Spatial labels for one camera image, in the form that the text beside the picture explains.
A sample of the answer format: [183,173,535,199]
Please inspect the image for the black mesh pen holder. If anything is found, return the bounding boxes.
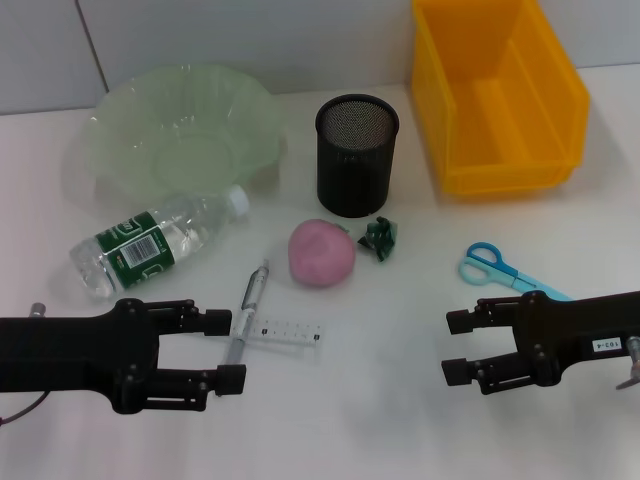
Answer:
[314,93,401,219]

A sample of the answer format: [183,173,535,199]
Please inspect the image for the clear plastic ruler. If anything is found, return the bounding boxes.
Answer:
[230,319,326,362]

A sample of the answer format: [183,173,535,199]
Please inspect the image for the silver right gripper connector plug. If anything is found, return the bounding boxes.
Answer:
[615,335,640,391]

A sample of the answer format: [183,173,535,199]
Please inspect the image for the blue plastic scissors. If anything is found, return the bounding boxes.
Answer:
[458,241,576,301]

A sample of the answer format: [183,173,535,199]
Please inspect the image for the yellow plastic bin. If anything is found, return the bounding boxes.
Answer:
[410,0,591,197]

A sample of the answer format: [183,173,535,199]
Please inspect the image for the green plastic scrap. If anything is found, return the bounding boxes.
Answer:
[356,215,401,264]

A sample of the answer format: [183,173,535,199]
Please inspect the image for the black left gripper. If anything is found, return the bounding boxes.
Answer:
[0,298,248,414]

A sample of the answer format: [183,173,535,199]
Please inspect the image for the clear green-label water bottle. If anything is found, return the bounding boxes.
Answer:
[68,184,251,303]

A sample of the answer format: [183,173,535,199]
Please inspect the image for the translucent green fruit plate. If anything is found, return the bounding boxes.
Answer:
[82,62,281,195]

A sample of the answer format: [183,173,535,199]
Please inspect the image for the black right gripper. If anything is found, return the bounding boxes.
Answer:
[440,289,640,396]

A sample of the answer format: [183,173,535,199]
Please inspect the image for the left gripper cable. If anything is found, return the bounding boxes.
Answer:
[0,390,51,427]

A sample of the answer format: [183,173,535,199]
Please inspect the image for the silver ballpoint pen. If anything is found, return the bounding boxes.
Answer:
[225,258,272,369]

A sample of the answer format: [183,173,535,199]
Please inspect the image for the pink peach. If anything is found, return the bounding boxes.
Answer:
[287,218,357,289]

